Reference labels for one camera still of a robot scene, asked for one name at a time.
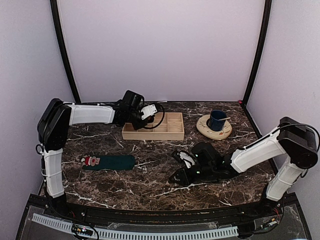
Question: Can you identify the green christmas bear sock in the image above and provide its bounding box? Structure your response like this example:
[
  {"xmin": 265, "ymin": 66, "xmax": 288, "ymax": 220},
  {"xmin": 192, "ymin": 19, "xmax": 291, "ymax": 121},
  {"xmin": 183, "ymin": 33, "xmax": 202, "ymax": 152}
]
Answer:
[{"xmin": 81, "ymin": 155, "xmax": 136, "ymax": 171}]

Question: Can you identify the wooden stirrer stick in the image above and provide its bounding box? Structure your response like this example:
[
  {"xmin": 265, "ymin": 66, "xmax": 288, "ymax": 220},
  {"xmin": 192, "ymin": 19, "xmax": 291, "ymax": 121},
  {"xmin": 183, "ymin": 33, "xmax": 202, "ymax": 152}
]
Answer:
[{"xmin": 217, "ymin": 117, "xmax": 231, "ymax": 121}]

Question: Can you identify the black left frame post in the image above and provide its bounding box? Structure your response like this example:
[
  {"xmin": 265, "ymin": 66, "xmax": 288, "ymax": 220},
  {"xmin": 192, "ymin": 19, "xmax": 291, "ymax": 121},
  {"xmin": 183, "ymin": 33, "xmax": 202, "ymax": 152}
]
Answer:
[{"xmin": 49, "ymin": 0, "xmax": 81, "ymax": 103}]

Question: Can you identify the wooden compartment tray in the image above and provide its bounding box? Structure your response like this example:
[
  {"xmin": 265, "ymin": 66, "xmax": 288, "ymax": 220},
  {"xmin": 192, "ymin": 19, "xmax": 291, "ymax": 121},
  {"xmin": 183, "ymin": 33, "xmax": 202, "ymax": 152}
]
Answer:
[{"xmin": 121, "ymin": 112, "xmax": 185, "ymax": 141}]

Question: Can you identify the white slotted cable duct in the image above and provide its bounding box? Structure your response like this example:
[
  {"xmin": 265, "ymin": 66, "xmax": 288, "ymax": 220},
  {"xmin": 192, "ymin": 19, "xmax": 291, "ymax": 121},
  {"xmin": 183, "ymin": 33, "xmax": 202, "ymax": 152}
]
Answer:
[{"xmin": 31, "ymin": 213, "xmax": 239, "ymax": 240}]

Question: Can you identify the cream saucer plate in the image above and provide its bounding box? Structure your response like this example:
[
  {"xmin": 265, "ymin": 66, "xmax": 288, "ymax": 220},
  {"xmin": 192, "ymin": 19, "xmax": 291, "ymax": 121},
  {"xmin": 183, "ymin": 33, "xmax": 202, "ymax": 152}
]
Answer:
[{"xmin": 195, "ymin": 114, "xmax": 233, "ymax": 141}]

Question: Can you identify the black frame post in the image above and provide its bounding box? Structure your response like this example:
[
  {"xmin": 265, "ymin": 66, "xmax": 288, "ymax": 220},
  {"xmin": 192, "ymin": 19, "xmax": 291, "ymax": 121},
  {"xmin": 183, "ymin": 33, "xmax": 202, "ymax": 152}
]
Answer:
[
  {"xmin": 242, "ymin": 0, "xmax": 273, "ymax": 108},
  {"xmin": 49, "ymin": 0, "xmax": 81, "ymax": 103}
]

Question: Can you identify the black right frame post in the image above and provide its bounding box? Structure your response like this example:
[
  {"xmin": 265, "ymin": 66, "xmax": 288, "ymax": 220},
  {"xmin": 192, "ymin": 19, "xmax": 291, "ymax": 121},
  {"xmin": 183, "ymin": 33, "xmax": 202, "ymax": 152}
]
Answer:
[{"xmin": 242, "ymin": 0, "xmax": 273, "ymax": 108}]

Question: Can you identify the black front table rail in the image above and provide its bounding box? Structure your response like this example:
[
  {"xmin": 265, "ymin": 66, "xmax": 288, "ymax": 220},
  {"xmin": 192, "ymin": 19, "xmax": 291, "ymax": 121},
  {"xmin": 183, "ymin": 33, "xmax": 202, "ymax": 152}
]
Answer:
[{"xmin": 27, "ymin": 193, "xmax": 298, "ymax": 228}]

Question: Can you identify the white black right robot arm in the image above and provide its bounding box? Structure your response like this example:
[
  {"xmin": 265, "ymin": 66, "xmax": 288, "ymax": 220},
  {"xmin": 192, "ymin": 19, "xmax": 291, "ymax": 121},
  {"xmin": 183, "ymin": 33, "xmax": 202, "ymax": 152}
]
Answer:
[{"xmin": 169, "ymin": 116, "xmax": 320, "ymax": 217}]

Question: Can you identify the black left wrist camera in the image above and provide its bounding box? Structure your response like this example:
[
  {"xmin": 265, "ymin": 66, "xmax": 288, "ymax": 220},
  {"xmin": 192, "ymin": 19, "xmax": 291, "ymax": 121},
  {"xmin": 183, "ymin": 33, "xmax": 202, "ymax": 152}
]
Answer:
[{"xmin": 122, "ymin": 90, "xmax": 144, "ymax": 111}]

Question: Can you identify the dark blue mug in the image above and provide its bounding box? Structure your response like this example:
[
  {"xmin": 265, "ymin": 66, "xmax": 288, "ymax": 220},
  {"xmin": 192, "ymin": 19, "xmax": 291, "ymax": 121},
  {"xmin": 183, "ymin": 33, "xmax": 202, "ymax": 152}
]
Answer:
[{"xmin": 206, "ymin": 110, "xmax": 227, "ymax": 132}]

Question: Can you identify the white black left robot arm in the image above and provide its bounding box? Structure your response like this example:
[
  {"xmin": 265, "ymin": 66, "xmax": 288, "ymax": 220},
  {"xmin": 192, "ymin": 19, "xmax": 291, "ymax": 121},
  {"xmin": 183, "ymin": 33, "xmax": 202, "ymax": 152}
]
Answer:
[{"xmin": 36, "ymin": 98, "xmax": 164, "ymax": 199}]

